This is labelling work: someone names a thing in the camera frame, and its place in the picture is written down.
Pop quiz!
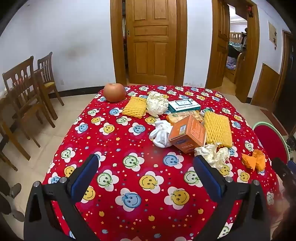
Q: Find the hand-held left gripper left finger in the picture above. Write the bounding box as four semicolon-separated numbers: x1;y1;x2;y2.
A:
24;153;100;241

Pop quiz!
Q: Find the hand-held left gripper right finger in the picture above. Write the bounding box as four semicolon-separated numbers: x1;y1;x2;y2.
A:
193;155;271;241

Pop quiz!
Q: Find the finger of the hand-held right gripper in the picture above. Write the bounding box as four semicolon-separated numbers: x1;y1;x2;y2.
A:
271;157;296;186

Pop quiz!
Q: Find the cream tissue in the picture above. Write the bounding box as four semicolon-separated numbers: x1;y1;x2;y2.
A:
194;142;230;169

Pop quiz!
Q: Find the red bin with green rim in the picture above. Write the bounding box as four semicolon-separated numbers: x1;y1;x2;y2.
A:
252;122;290;166

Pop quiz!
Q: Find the orange cardboard box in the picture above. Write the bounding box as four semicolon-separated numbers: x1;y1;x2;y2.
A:
168;115;207;154

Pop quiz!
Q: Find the yellow foam fruit net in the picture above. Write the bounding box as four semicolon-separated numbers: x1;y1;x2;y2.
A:
203;112;233;148
122;96;148;119

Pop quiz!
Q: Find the white plastic bag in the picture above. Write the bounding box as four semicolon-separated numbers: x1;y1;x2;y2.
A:
149;120;174;148

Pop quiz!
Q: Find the white paper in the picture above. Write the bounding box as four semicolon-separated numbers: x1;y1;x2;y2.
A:
146;91;169;117

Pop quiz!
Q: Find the red smiley flower tablecloth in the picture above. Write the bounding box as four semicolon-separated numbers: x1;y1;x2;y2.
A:
50;85;282;241

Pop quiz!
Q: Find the orange biscuit packet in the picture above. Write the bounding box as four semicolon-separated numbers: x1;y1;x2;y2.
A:
166;111;204;126

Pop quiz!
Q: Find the grey slipper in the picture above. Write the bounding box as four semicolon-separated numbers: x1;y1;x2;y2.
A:
0;183;22;198
0;192;25;222

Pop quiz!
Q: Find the teal and white carton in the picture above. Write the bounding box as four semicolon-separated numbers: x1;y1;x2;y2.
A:
168;98;201;113

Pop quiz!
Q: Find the dark door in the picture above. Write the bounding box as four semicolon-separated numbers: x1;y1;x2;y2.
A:
273;30;296;137

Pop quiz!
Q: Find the red apple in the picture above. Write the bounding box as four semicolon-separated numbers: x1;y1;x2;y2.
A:
103;83;126;103

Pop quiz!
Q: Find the brown wooden chair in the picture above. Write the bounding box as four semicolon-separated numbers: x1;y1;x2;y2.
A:
35;52;65;120
2;56;56;147

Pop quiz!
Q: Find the wooden bunk bed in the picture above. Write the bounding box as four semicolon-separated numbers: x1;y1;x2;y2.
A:
225;31;244;81

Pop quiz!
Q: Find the open wooden door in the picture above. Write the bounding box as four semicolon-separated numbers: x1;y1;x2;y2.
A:
206;0;232;90

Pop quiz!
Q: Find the panelled wooden door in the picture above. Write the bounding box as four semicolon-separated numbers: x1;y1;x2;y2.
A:
125;0;177;85

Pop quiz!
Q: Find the wooden wall panel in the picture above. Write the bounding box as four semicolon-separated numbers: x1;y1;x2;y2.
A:
251;63;281;106

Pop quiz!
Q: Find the wooden wall cover plate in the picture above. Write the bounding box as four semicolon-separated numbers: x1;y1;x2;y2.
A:
268;21;277;43

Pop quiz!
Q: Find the wooden door frame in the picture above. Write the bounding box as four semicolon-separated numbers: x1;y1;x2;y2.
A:
110;0;188;86

